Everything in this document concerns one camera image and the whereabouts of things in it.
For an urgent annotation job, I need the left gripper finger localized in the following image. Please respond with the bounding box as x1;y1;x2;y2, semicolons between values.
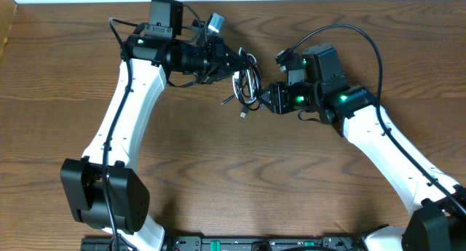
207;69;235;84
224;45;253;71

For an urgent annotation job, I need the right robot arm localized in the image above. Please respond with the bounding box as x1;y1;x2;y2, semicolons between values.
258;44;465;250

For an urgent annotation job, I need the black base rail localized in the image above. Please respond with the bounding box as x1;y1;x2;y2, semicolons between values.
80;234;368;251

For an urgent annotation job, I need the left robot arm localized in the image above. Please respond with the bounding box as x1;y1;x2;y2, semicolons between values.
60;0;250;250

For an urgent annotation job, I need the white usb cable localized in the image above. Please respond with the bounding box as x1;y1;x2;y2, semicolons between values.
232;52;258;119

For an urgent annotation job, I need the black usb cable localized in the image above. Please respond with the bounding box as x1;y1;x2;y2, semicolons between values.
220;47;264;112

